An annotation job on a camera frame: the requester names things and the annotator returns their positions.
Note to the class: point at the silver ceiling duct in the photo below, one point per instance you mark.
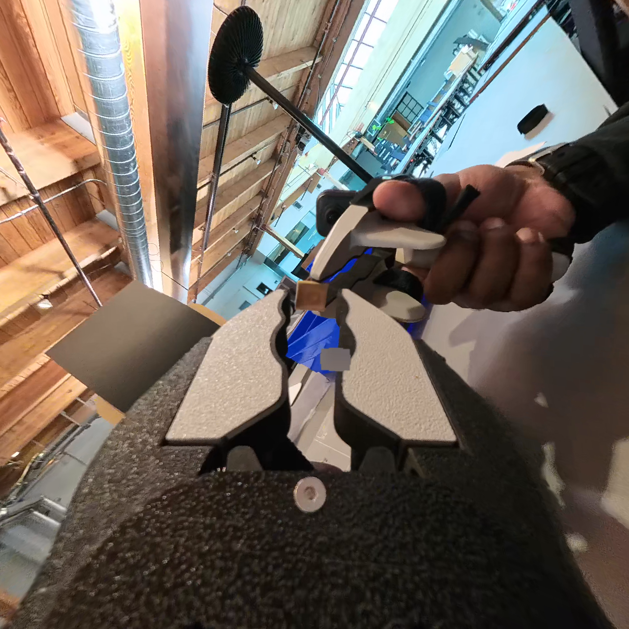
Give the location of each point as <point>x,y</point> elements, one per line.
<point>118,128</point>

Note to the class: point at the black pole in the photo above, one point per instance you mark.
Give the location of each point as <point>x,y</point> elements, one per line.
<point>236,54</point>

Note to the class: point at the small tan brick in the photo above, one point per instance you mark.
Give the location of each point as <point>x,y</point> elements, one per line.
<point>313,295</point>

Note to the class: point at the black tablet on white stand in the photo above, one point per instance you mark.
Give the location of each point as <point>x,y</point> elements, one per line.
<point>138,344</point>

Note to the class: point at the grey desk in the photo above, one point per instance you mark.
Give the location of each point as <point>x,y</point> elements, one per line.
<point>550,393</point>

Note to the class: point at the small black object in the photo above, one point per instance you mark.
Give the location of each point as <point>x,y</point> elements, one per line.
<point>534,119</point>

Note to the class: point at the blue plastic bin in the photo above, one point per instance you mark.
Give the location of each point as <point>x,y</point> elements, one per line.
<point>314,339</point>

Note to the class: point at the person's right hand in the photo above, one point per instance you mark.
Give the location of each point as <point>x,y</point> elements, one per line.
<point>501,241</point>

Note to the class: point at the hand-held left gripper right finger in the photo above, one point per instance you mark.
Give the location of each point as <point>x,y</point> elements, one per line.
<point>393,388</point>

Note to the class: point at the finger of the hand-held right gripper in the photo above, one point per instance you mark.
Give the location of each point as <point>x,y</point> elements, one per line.
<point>344,241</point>
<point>405,307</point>

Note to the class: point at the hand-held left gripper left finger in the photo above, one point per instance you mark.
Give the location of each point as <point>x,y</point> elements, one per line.
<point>231,388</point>

